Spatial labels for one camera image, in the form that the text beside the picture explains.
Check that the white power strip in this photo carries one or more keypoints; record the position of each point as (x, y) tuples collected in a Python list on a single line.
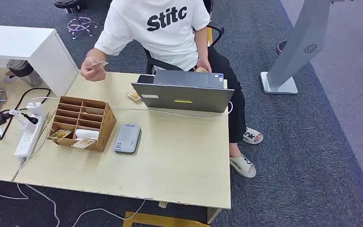
[(26, 144)]

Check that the cards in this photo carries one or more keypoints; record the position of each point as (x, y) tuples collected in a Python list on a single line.
[(201, 69)]

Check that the yellow floor frame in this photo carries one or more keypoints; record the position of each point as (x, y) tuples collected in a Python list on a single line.
[(159, 220)]

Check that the pale ID card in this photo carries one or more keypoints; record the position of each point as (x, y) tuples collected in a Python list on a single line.
[(100, 64)]

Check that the beige slide sandal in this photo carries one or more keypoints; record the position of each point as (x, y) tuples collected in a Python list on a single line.
[(243, 166), (252, 136)]

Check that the grey laptop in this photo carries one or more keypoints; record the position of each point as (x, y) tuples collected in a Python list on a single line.
[(184, 98)]

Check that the wooden card organizer box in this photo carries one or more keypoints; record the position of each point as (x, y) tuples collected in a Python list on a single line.
[(106, 122)]

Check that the grey kiosk stand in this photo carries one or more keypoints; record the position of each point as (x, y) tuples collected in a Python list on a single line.
[(300, 40)]

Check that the black office chair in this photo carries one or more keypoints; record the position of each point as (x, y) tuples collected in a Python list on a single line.
[(159, 63)]

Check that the seated person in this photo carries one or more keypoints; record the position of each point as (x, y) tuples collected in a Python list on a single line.
[(162, 44)]

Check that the white cabinet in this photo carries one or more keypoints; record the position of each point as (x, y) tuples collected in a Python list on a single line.
[(50, 62)]

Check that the stool with purple base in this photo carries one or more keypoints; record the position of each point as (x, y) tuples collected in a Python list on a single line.
[(79, 24)]

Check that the patterned card stack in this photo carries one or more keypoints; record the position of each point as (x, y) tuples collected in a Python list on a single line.
[(134, 96)]

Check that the grey card reader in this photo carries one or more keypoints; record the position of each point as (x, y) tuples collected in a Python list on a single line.
[(127, 138)]

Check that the person's right hand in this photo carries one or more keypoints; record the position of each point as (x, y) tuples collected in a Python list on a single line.
[(92, 74)]

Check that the white charger adapter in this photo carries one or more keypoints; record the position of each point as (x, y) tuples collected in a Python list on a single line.
[(36, 108)]

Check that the white card roll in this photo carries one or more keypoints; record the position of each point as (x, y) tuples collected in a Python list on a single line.
[(87, 134)]

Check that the green patterned key card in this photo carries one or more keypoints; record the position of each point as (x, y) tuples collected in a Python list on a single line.
[(59, 135)]

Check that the small tan tag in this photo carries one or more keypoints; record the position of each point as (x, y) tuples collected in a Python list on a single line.
[(162, 205)]

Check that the black phone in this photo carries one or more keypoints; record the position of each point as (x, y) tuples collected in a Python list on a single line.
[(145, 79)]

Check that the person's left hand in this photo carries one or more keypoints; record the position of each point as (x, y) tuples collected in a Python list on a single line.
[(204, 63)]

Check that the black power plug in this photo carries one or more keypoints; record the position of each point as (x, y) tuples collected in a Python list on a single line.
[(30, 119)]

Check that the round purple base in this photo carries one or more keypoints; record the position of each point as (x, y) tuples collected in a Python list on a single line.
[(280, 47)]

